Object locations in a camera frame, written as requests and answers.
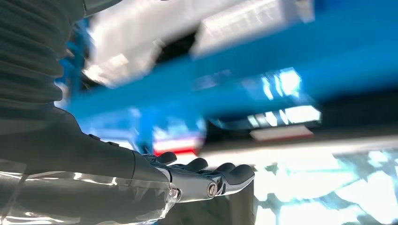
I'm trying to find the white panel with red stripe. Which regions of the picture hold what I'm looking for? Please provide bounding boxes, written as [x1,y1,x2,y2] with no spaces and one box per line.
[152,125,315,157]

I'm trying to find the blue metal shelf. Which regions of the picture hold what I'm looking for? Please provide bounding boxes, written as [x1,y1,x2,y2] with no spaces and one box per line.
[54,0,398,156]

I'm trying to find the white box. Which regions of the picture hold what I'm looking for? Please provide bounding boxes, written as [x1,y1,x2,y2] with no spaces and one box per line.
[82,0,203,89]
[190,0,315,58]

